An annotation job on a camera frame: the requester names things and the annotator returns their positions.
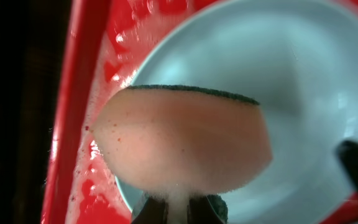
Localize pink green sponge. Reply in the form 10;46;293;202
90;85;272;223

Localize red plastic tray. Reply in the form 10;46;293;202
41;1;358;223

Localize light blue plate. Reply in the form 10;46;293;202
115;0;358;224

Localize black soapy water tray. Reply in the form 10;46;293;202
0;0;71;223

